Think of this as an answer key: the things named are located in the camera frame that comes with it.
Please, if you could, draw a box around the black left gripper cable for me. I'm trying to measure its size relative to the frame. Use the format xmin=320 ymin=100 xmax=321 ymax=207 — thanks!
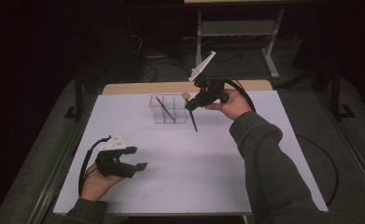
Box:
xmin=77 ymin=135 xmax=112 ymax=198

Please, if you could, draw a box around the person's left hand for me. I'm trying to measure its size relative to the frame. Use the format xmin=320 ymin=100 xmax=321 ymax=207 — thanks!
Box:
xmin=79 ymin=161 xmax=126 ymax=203

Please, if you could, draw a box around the clear plastic organizer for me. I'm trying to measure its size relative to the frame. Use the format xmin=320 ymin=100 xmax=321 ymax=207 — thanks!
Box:
xmin=148 ymin=93 xmax=189 ymax=125

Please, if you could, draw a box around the black floor cable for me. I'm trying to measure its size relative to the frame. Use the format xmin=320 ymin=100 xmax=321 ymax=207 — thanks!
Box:
xmin=212 ymin=49 xmax=244 ymax=65
xmin=142 ymin=61 xmax=193 ymax=82

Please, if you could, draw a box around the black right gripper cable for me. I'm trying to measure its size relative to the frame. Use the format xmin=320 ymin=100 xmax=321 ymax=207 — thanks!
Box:
xmin=202 ymin=77 xmax=340 ymax=207

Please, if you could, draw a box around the white desk frame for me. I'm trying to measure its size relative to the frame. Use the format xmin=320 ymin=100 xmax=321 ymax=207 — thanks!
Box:
xmin=183 ymin=0 xmax=316 ymax=79

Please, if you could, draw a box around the thin dark makeup brush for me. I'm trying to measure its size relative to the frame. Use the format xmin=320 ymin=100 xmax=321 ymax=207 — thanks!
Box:
xmin=154 ymin=95 xmax=176 ymax=123

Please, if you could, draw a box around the white board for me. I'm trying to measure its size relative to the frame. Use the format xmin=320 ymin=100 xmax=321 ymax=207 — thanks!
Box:
xmin=52 ymin=90 xmax=330 ymax=217

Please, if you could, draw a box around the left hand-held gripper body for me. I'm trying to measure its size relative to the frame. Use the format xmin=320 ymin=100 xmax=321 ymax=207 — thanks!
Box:
xmin=94 ymin=133 xmax=138 ymax=179

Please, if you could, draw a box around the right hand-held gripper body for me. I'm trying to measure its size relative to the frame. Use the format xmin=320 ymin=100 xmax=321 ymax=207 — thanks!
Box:
xmin=188 ymin=50 xmax=232 ymax=109

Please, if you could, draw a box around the dark blue pen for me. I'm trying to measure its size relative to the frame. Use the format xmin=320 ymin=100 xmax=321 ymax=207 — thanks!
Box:
xmin=181 ymin=91 xmax=199 ymax=133

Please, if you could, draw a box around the aluminium rail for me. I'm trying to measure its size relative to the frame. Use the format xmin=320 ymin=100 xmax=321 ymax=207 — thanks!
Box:
xmin=313 ymin=92 xmax=365 ymax=200
xmin=26 ymin=92 xmax=98 ymax=224

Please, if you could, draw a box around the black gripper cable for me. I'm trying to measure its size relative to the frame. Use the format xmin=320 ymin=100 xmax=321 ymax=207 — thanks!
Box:
xmin=202 ymin=77 xmax=340 ymax=207
xmin=77 ymin=135 xmax=112 ymax=198

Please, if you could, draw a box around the person's right hand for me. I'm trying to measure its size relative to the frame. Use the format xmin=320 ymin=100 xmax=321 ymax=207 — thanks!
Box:
xmin=204 ymin=89 xmax=253 ymax=121

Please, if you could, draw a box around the black metal stand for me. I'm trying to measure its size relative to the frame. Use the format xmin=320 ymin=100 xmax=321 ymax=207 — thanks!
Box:
xmin=63 ymin=70 xmax=85 ymax=121
xmin=330 ymin=64 xmax=357 ymax=121

